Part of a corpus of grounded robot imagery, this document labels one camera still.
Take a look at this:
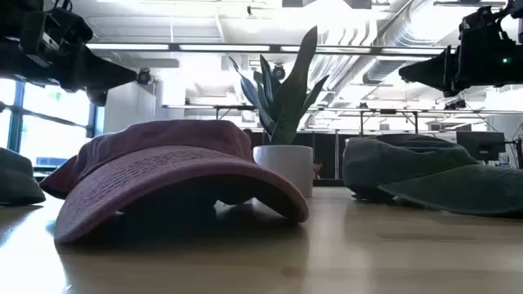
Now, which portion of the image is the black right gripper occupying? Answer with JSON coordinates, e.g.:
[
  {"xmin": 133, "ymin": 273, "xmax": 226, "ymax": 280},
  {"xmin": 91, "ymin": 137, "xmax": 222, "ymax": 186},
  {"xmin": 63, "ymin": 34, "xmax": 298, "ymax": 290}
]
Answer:
[{"xmin": 399, "ymin": 32, "xmax": 510, "ymax": 98}]

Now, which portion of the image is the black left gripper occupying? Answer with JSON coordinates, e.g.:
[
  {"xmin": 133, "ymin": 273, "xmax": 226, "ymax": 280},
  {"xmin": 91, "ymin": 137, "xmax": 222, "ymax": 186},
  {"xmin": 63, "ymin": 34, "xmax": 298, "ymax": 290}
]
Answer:
[{"xmin": 24, "ymin": 40, "xmax": 138, "ymax": 107}]

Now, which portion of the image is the grey-green baseball cap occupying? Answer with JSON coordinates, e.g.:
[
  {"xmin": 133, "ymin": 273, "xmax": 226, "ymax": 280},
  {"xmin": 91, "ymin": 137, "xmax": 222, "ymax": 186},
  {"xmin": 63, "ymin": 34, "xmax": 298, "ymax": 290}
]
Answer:
[
  {"xmin": 0, "ymin": 146, "xmax": 47, "ymax": 207},
  {"xmin": 342, "ymin": 133, "xmax": 523, "ymax": 218}
]

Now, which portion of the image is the maroon baseball cap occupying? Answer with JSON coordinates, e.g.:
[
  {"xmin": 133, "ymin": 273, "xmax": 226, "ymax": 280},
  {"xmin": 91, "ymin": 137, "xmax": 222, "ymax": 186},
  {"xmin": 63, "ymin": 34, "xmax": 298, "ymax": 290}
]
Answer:
[{"xmin": 39, "ymin": 118, "xmax": 311, "ymax": 245}]

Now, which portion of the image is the black-legged background table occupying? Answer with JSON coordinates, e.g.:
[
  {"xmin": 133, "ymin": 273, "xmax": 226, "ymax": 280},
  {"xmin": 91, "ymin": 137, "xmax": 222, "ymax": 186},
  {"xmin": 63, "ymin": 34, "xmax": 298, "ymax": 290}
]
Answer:
[{"xmin": 358, "ymin": 108, "xmax": 421, "ymax": 136}]

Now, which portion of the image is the dark computer monitor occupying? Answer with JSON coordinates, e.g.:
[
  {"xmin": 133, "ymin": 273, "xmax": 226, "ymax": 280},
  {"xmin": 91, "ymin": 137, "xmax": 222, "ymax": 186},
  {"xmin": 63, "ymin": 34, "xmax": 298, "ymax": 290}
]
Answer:
[{"xmin": 456, "ymin": 130, "xmax": 507, "ymax": 163}]

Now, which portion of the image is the long linear ceiling light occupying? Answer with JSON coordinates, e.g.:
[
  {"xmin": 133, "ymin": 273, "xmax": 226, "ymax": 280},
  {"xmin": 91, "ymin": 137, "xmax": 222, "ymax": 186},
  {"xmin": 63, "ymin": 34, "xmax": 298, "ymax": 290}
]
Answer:
[{"xmin": 85, "ymin": 42, "xmax": 449, "ymax": 57}]

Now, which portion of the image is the green snake plant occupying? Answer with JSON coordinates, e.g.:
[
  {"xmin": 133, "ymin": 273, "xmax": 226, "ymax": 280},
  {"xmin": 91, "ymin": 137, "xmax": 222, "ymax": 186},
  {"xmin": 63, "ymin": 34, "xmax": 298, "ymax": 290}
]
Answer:
[{"xmin": 227, "ymin": 24, "xmax": 330, "ymax": 146}]

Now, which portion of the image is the white round plant pot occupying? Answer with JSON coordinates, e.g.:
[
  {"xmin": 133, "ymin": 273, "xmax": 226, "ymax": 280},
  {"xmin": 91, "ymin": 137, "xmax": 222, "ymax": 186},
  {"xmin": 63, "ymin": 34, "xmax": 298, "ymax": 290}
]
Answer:
[{"xmin": 252, "ymin": 144, "xmax": 315, "ymax": 199}]

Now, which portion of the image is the silver ventilation duct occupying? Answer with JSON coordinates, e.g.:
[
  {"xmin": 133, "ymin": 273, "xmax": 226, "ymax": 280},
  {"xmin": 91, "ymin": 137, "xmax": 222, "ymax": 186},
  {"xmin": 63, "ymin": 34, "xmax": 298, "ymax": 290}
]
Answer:
[{"xmin": 361, "ymin": 0, "xmax": 454, "ymax": 85}]

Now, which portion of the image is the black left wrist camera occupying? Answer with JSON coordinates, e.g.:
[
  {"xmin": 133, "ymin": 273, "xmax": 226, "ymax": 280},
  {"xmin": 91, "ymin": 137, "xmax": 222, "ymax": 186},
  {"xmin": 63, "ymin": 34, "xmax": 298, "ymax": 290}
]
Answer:
[{"xmin": 42, "ymin": 7, "xmax": 94, "ymax": 44}]

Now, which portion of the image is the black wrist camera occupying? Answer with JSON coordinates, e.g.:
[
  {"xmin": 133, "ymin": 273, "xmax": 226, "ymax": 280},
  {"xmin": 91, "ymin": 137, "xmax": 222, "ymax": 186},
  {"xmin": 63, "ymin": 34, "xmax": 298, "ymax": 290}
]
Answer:
[
  {"xmin": 459, "ymin": 6, "xmax": 510, "ymax": 36},
  {"xmin": 42, "ymin": 7, "xmax": 94, "ymax": 44}
]

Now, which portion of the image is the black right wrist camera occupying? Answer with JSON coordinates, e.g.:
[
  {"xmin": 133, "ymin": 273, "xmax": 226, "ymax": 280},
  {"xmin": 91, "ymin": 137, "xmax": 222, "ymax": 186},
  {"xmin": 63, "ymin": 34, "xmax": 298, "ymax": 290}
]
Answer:
[{"xmin": 459, "ymin": 6, "xmax": 510, "ymax": 36}]

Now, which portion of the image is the black aluminium rig frame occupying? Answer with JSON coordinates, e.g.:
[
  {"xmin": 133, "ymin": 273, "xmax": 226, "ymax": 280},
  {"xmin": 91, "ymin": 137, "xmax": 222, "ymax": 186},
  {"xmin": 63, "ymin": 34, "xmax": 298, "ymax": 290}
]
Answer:
[{"xmin": 312, "ymin": 178, "xmax": 352, "ymax": 188}]

